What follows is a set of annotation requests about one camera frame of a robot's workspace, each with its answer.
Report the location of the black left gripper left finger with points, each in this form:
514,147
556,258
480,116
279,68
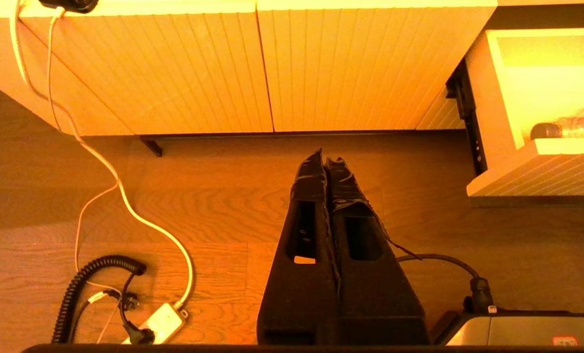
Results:
301,294

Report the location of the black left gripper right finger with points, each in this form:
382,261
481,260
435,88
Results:
375,289

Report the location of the clear plastic water bottle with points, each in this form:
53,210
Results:
576,125

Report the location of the white cabinet drawer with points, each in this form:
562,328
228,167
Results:
542,88

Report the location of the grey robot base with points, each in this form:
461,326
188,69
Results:
517,331

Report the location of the white low cabinet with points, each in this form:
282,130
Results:
125,6

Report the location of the white power strip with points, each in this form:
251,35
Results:
162,321

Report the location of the white ribbed cabinet front panel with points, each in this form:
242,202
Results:
174,73
7,63

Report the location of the black smartphone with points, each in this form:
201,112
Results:
73,5

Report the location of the black metal bracket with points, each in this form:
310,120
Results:
470,117

